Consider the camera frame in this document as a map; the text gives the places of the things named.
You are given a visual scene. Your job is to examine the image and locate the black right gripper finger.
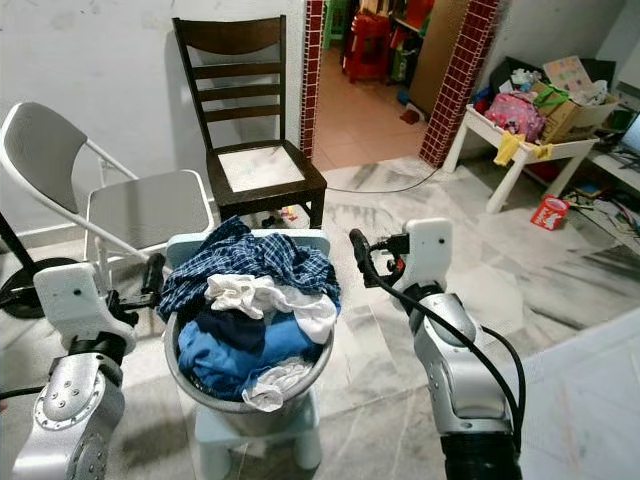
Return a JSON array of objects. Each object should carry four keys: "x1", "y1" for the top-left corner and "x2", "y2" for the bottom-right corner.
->
[{"x1": 347, "y1": 228, "x2": 383, "y2": 287}]

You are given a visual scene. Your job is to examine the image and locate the blue plaid shirt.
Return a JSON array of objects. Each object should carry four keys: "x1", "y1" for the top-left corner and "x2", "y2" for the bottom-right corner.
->
[{"x1": 157, "y1": 215, "x2": 341, "y2": 321}]

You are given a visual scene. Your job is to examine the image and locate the black standing fan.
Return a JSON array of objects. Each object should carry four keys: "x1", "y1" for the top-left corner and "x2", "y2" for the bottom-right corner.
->
[{"x1": 0, "y1": 210, "x2": 81, "y2": 319}]

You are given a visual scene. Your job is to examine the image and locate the large crumpled white cloth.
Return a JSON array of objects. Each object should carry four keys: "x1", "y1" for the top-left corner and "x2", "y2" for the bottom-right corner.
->
[{"x1": 205, "y1": 273, "x2": 339, "y2": 346}]

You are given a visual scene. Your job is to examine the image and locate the dark navy cloth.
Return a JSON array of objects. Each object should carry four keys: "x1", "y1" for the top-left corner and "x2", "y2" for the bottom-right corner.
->
[{"x1": 195, "y1": 305, "x2": 266, "y2": 351}]

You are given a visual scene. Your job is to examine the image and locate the blue cloth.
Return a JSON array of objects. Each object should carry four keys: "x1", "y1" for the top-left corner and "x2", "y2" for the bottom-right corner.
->
[{"x1": 178, "y1": 315, "x2": 321, "y2": 401}]

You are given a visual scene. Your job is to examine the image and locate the small white cloth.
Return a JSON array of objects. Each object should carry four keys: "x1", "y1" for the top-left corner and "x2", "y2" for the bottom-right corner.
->
[{"x1": 242, "y1": 358, "x2": 316, "y2": 413}]

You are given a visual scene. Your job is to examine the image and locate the long yellow cloth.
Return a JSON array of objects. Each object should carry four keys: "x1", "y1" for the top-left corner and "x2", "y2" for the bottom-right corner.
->
[{"x1": 495, "y1": 133, "x2": 526, "y2": 168}]

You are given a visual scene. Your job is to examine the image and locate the red white carton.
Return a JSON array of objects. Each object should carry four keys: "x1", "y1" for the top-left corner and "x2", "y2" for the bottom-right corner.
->
[{"x1": 530, "y1": 195, "x2": 571, "y2": 233}]

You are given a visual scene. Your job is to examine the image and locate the grey folding chair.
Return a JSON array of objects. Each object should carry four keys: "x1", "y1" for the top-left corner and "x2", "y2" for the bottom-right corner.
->
[{"x1": 0, "y1": 102, "x2": 216, "y2": 291}]

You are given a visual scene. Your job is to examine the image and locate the small white table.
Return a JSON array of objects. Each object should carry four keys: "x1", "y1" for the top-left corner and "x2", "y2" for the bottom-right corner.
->
[{"x1": 443, "y1": 100, "x2": 601, "y2": 214}]

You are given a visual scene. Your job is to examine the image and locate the pink bag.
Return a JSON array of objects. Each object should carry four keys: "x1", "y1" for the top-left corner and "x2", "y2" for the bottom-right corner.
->
[{"x1": 485, "y1": 90, "x2": 546, "y2": 141}]

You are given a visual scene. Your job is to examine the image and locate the red plastic chair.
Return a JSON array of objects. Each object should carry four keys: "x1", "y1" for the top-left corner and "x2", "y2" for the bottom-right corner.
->
[{"x1": 345, "y1": 10, "x2": 396, "y2": 83}]

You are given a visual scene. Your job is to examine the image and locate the brown wooden door board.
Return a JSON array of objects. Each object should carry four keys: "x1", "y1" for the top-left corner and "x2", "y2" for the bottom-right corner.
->
[{"x1": 405, "y1": 0, "x2": 471, "y2": 116}]

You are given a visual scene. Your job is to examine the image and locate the open cardboard box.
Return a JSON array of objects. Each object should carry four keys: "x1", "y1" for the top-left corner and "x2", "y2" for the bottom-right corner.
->
[{"x1": 535, "y1": 55, "x2": 623, "y2": 141}]

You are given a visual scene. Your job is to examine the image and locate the dark wooden chair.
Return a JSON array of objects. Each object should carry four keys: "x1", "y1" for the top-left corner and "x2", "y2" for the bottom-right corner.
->
[{"x1": 172, "y1": 15, "x2": 329, "y2": 231}]

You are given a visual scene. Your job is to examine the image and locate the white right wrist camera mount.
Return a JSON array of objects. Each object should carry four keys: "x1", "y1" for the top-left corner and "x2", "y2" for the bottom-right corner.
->
[{"x1": 400, "y1": 218, "x2": 454, "y2": 293}]

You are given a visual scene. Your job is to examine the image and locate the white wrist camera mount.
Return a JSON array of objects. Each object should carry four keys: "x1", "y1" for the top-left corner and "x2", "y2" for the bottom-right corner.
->
[
  {"x1": 400, "y1": 218, "x2": 454, "y2": 293},
  {"x1": 32, "y1": 262, "x2": 116, "y2": 351}
]

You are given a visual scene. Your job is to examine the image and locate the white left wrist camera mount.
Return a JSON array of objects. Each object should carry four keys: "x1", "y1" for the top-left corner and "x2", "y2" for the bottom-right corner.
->
[{"x1": 32, "y1": 262, "x2": 116, "y2": 351}]

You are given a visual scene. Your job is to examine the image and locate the thin black floor cable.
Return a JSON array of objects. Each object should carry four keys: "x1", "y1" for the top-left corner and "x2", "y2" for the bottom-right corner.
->
[{"x1": 328, "y1": 165, "x2": 446, "y2": 196}]

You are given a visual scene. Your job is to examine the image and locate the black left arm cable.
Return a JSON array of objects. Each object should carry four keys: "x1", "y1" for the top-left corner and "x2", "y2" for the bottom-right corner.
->
[{"x1": 0, "y1": 383, "x2": 51, "y2": 401}]

